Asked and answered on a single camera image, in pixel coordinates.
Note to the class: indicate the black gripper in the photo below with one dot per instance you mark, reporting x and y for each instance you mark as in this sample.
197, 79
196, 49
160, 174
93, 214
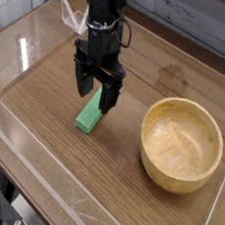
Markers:
97, 58

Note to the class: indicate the green rectangular block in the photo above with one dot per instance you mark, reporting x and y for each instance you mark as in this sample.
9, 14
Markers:
90, 114

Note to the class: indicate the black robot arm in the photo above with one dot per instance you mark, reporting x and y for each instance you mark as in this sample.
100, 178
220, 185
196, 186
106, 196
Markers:
106, 14

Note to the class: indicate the brown wooden bowl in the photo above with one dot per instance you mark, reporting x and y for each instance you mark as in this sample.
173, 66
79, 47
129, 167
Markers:
181, 145

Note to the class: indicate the clear acrylic corner bracket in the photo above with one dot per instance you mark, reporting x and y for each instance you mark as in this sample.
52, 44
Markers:
74, 19

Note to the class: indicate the clear acrylic tray wall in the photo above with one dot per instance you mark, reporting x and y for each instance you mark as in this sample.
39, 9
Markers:
72, 178

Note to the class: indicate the black metal bracket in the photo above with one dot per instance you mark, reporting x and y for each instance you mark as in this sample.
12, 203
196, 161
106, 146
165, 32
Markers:
9, 216

